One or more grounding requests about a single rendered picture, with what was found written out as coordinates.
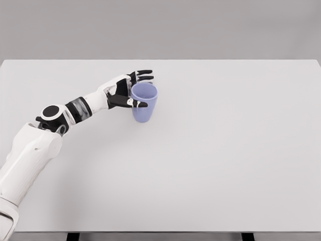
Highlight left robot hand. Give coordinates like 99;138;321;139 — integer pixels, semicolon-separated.
98;69;154;110

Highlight lavender blue plastic cup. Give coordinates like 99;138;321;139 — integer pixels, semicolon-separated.
130;83;158;124

